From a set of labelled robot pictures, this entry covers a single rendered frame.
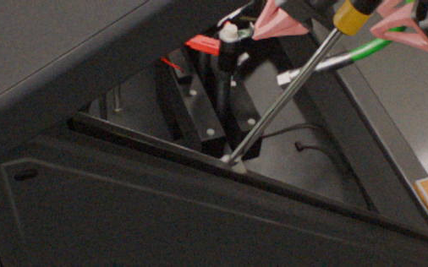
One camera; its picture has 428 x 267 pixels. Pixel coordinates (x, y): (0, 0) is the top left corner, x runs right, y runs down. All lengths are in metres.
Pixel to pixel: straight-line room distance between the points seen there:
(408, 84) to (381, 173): 1.44
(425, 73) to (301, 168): 1.47
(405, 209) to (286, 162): 0.22
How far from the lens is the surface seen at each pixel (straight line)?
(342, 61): 0.85
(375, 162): 1.13
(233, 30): 0.93
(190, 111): 1.04
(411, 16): 0.76
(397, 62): 2.61
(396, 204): 1.11
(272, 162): 1.18
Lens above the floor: 1.78
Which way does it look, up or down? 51 degrees down
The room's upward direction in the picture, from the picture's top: 8 degrees clockwise
